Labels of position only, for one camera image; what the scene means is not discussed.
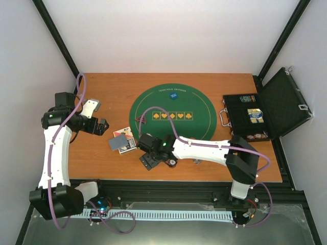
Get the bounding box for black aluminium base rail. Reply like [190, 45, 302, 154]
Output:
[33, 179, 306, 209]

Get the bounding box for black poker case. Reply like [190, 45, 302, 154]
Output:
[222, 67, 313, 142]

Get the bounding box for red white chips in case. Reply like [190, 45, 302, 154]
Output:
[246, 133, 268, 141]

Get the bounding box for blue gold card deck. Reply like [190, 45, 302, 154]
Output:
[247, 108, 264, 124]

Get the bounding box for dark red poker chip stack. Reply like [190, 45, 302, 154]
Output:
[166, 159, 177, 168]

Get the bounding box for black red triangular dealer button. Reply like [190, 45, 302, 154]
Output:
[135, 115, 147, 124]

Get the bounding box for multicolour chip row in case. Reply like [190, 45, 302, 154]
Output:
[239, 95, 256, 103]

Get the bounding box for blue small blind button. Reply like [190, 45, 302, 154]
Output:
[169, 92, 178, 100]

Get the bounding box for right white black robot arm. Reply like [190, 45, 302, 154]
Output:
[136, 134, 259, 200]

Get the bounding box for grey playing card deck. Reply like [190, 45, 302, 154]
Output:
[108, 134, 128, 151]

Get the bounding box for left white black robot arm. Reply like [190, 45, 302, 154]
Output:
[29, 92, 109, 220]

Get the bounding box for round green poker mat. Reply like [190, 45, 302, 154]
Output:
[129, 83, 217, 140]

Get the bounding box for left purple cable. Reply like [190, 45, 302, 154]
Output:
[48, 72, 136, 234]

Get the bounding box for light blue cable duct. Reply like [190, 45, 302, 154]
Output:
[83, 208, 234, 222]

